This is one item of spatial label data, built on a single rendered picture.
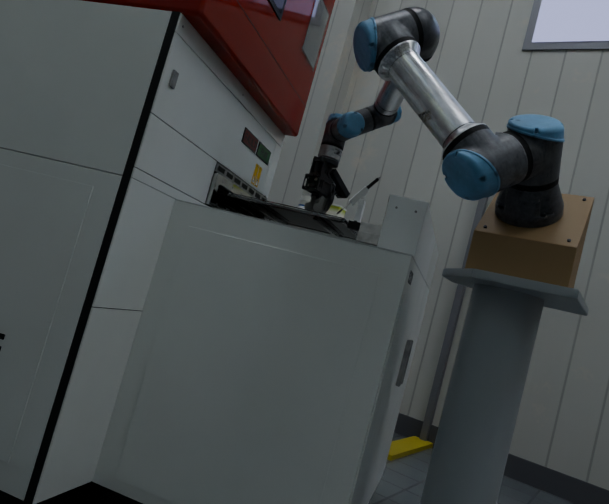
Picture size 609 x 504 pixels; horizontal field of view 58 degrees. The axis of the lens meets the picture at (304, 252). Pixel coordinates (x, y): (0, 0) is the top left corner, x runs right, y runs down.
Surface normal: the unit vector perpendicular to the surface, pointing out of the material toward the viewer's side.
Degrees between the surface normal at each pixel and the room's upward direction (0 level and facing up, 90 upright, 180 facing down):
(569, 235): 46
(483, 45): 90
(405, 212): 90
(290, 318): 90
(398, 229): 90
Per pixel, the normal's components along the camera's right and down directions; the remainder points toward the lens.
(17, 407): -0.26, -0.15
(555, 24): -0.50, -0.20
